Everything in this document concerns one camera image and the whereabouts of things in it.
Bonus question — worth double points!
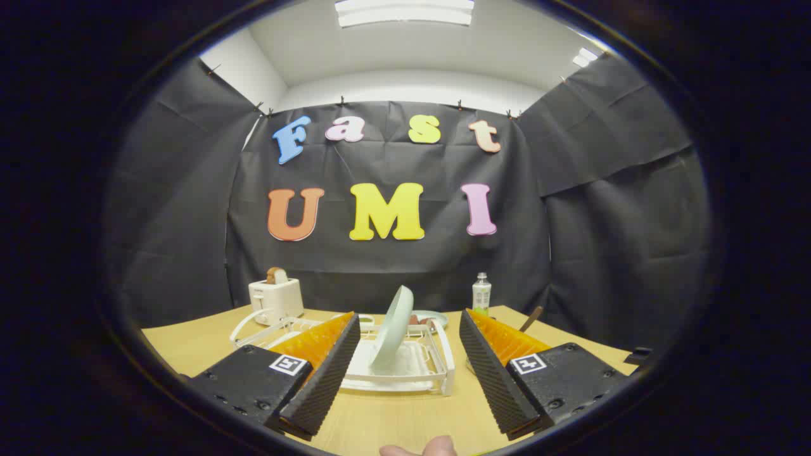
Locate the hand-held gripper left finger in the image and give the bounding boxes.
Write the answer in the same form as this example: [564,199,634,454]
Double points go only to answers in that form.
[187,312,361,442]

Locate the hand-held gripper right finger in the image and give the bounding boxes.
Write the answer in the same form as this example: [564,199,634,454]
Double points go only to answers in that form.
[459,308,631,442]

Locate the pale green plate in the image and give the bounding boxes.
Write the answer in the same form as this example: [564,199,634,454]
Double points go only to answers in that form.
[369,285,415,371]

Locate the white wire dish rack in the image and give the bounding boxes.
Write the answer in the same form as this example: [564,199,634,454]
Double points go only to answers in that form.
[229,308,456,397]

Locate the small pale saucer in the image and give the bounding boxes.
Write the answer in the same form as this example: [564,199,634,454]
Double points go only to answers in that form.
[411,310,449,330]

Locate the clear bottle with green label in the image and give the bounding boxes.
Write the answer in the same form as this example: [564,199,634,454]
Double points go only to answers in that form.
[472,272,492,315]

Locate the white toaster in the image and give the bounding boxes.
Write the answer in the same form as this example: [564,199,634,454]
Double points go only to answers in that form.
[248,277,305,326]

